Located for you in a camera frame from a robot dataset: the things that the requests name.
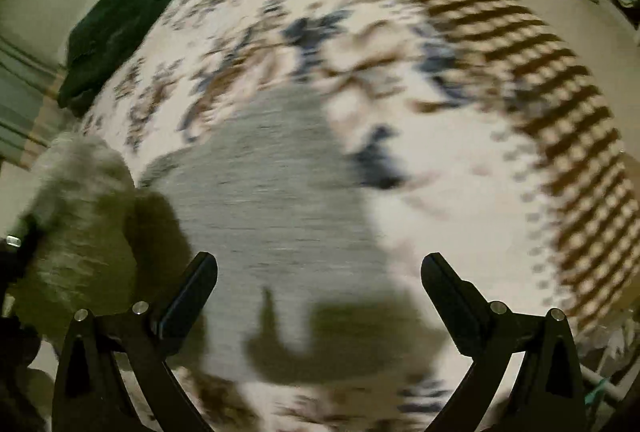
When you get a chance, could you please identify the grey fuzzy pants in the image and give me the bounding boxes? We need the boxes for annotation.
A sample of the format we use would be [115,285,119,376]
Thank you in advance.
[12,87,446,384]

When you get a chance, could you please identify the floral white bed blanket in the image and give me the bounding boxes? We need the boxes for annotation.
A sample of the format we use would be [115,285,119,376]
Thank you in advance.
[82,0,639,431]

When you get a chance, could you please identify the dark green folded garment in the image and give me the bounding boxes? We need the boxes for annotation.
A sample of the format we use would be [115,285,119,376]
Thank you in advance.
[58,0,172,118]

